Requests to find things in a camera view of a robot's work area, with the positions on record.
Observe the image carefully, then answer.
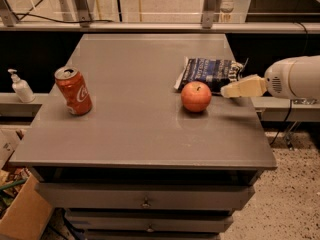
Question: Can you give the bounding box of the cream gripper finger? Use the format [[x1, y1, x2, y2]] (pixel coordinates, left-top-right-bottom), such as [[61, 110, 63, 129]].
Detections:
[[221, 75, 267, 98]]

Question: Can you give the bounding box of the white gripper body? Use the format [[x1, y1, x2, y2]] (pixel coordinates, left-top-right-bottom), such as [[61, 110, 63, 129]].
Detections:
[[264, 58, 294, 99]]

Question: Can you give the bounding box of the blue chip bag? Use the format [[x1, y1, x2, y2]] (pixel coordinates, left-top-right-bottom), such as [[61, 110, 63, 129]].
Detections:
[[174, 57, 245, 95]]

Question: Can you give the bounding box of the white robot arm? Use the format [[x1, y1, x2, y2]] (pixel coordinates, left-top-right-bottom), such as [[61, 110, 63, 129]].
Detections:
[[221, 55, 320, 100]]

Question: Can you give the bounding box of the red apple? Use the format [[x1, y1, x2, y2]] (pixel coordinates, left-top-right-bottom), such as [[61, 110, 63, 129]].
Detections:
[[181, 81, 212, 113]]

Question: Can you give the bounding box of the grey drawer cabinet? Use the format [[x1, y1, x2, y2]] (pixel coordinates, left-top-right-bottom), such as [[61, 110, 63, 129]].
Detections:
[[11, 34, 276, 240]]

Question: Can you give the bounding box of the red cola can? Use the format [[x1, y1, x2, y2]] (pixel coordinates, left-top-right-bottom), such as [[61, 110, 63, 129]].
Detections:
[[54, 66, 92, 116]]

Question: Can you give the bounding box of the grey metal railing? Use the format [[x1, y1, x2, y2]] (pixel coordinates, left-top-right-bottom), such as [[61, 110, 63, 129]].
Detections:
[[0, 0, 320, 34]]

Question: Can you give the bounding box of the grey drawer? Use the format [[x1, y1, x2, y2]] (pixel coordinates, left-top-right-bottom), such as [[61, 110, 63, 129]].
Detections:
[[35, 183, 254, 211], [66, 212, 233, 233]]

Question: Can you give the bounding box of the grey top drawer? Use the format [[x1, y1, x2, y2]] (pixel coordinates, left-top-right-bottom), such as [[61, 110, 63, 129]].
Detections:
[[35, 183, 254, 211]]

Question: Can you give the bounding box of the white pump bottle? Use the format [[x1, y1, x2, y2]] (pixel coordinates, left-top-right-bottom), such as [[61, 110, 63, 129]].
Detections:
[[8, 69, 35, 103]]

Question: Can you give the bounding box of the cardboard box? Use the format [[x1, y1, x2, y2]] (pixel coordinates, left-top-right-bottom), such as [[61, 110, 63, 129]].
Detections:
[[0, 175, 53, 240]]

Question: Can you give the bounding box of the black cable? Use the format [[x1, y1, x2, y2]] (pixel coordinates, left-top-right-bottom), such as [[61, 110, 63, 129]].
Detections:
[[13, 12, 116, 25]]

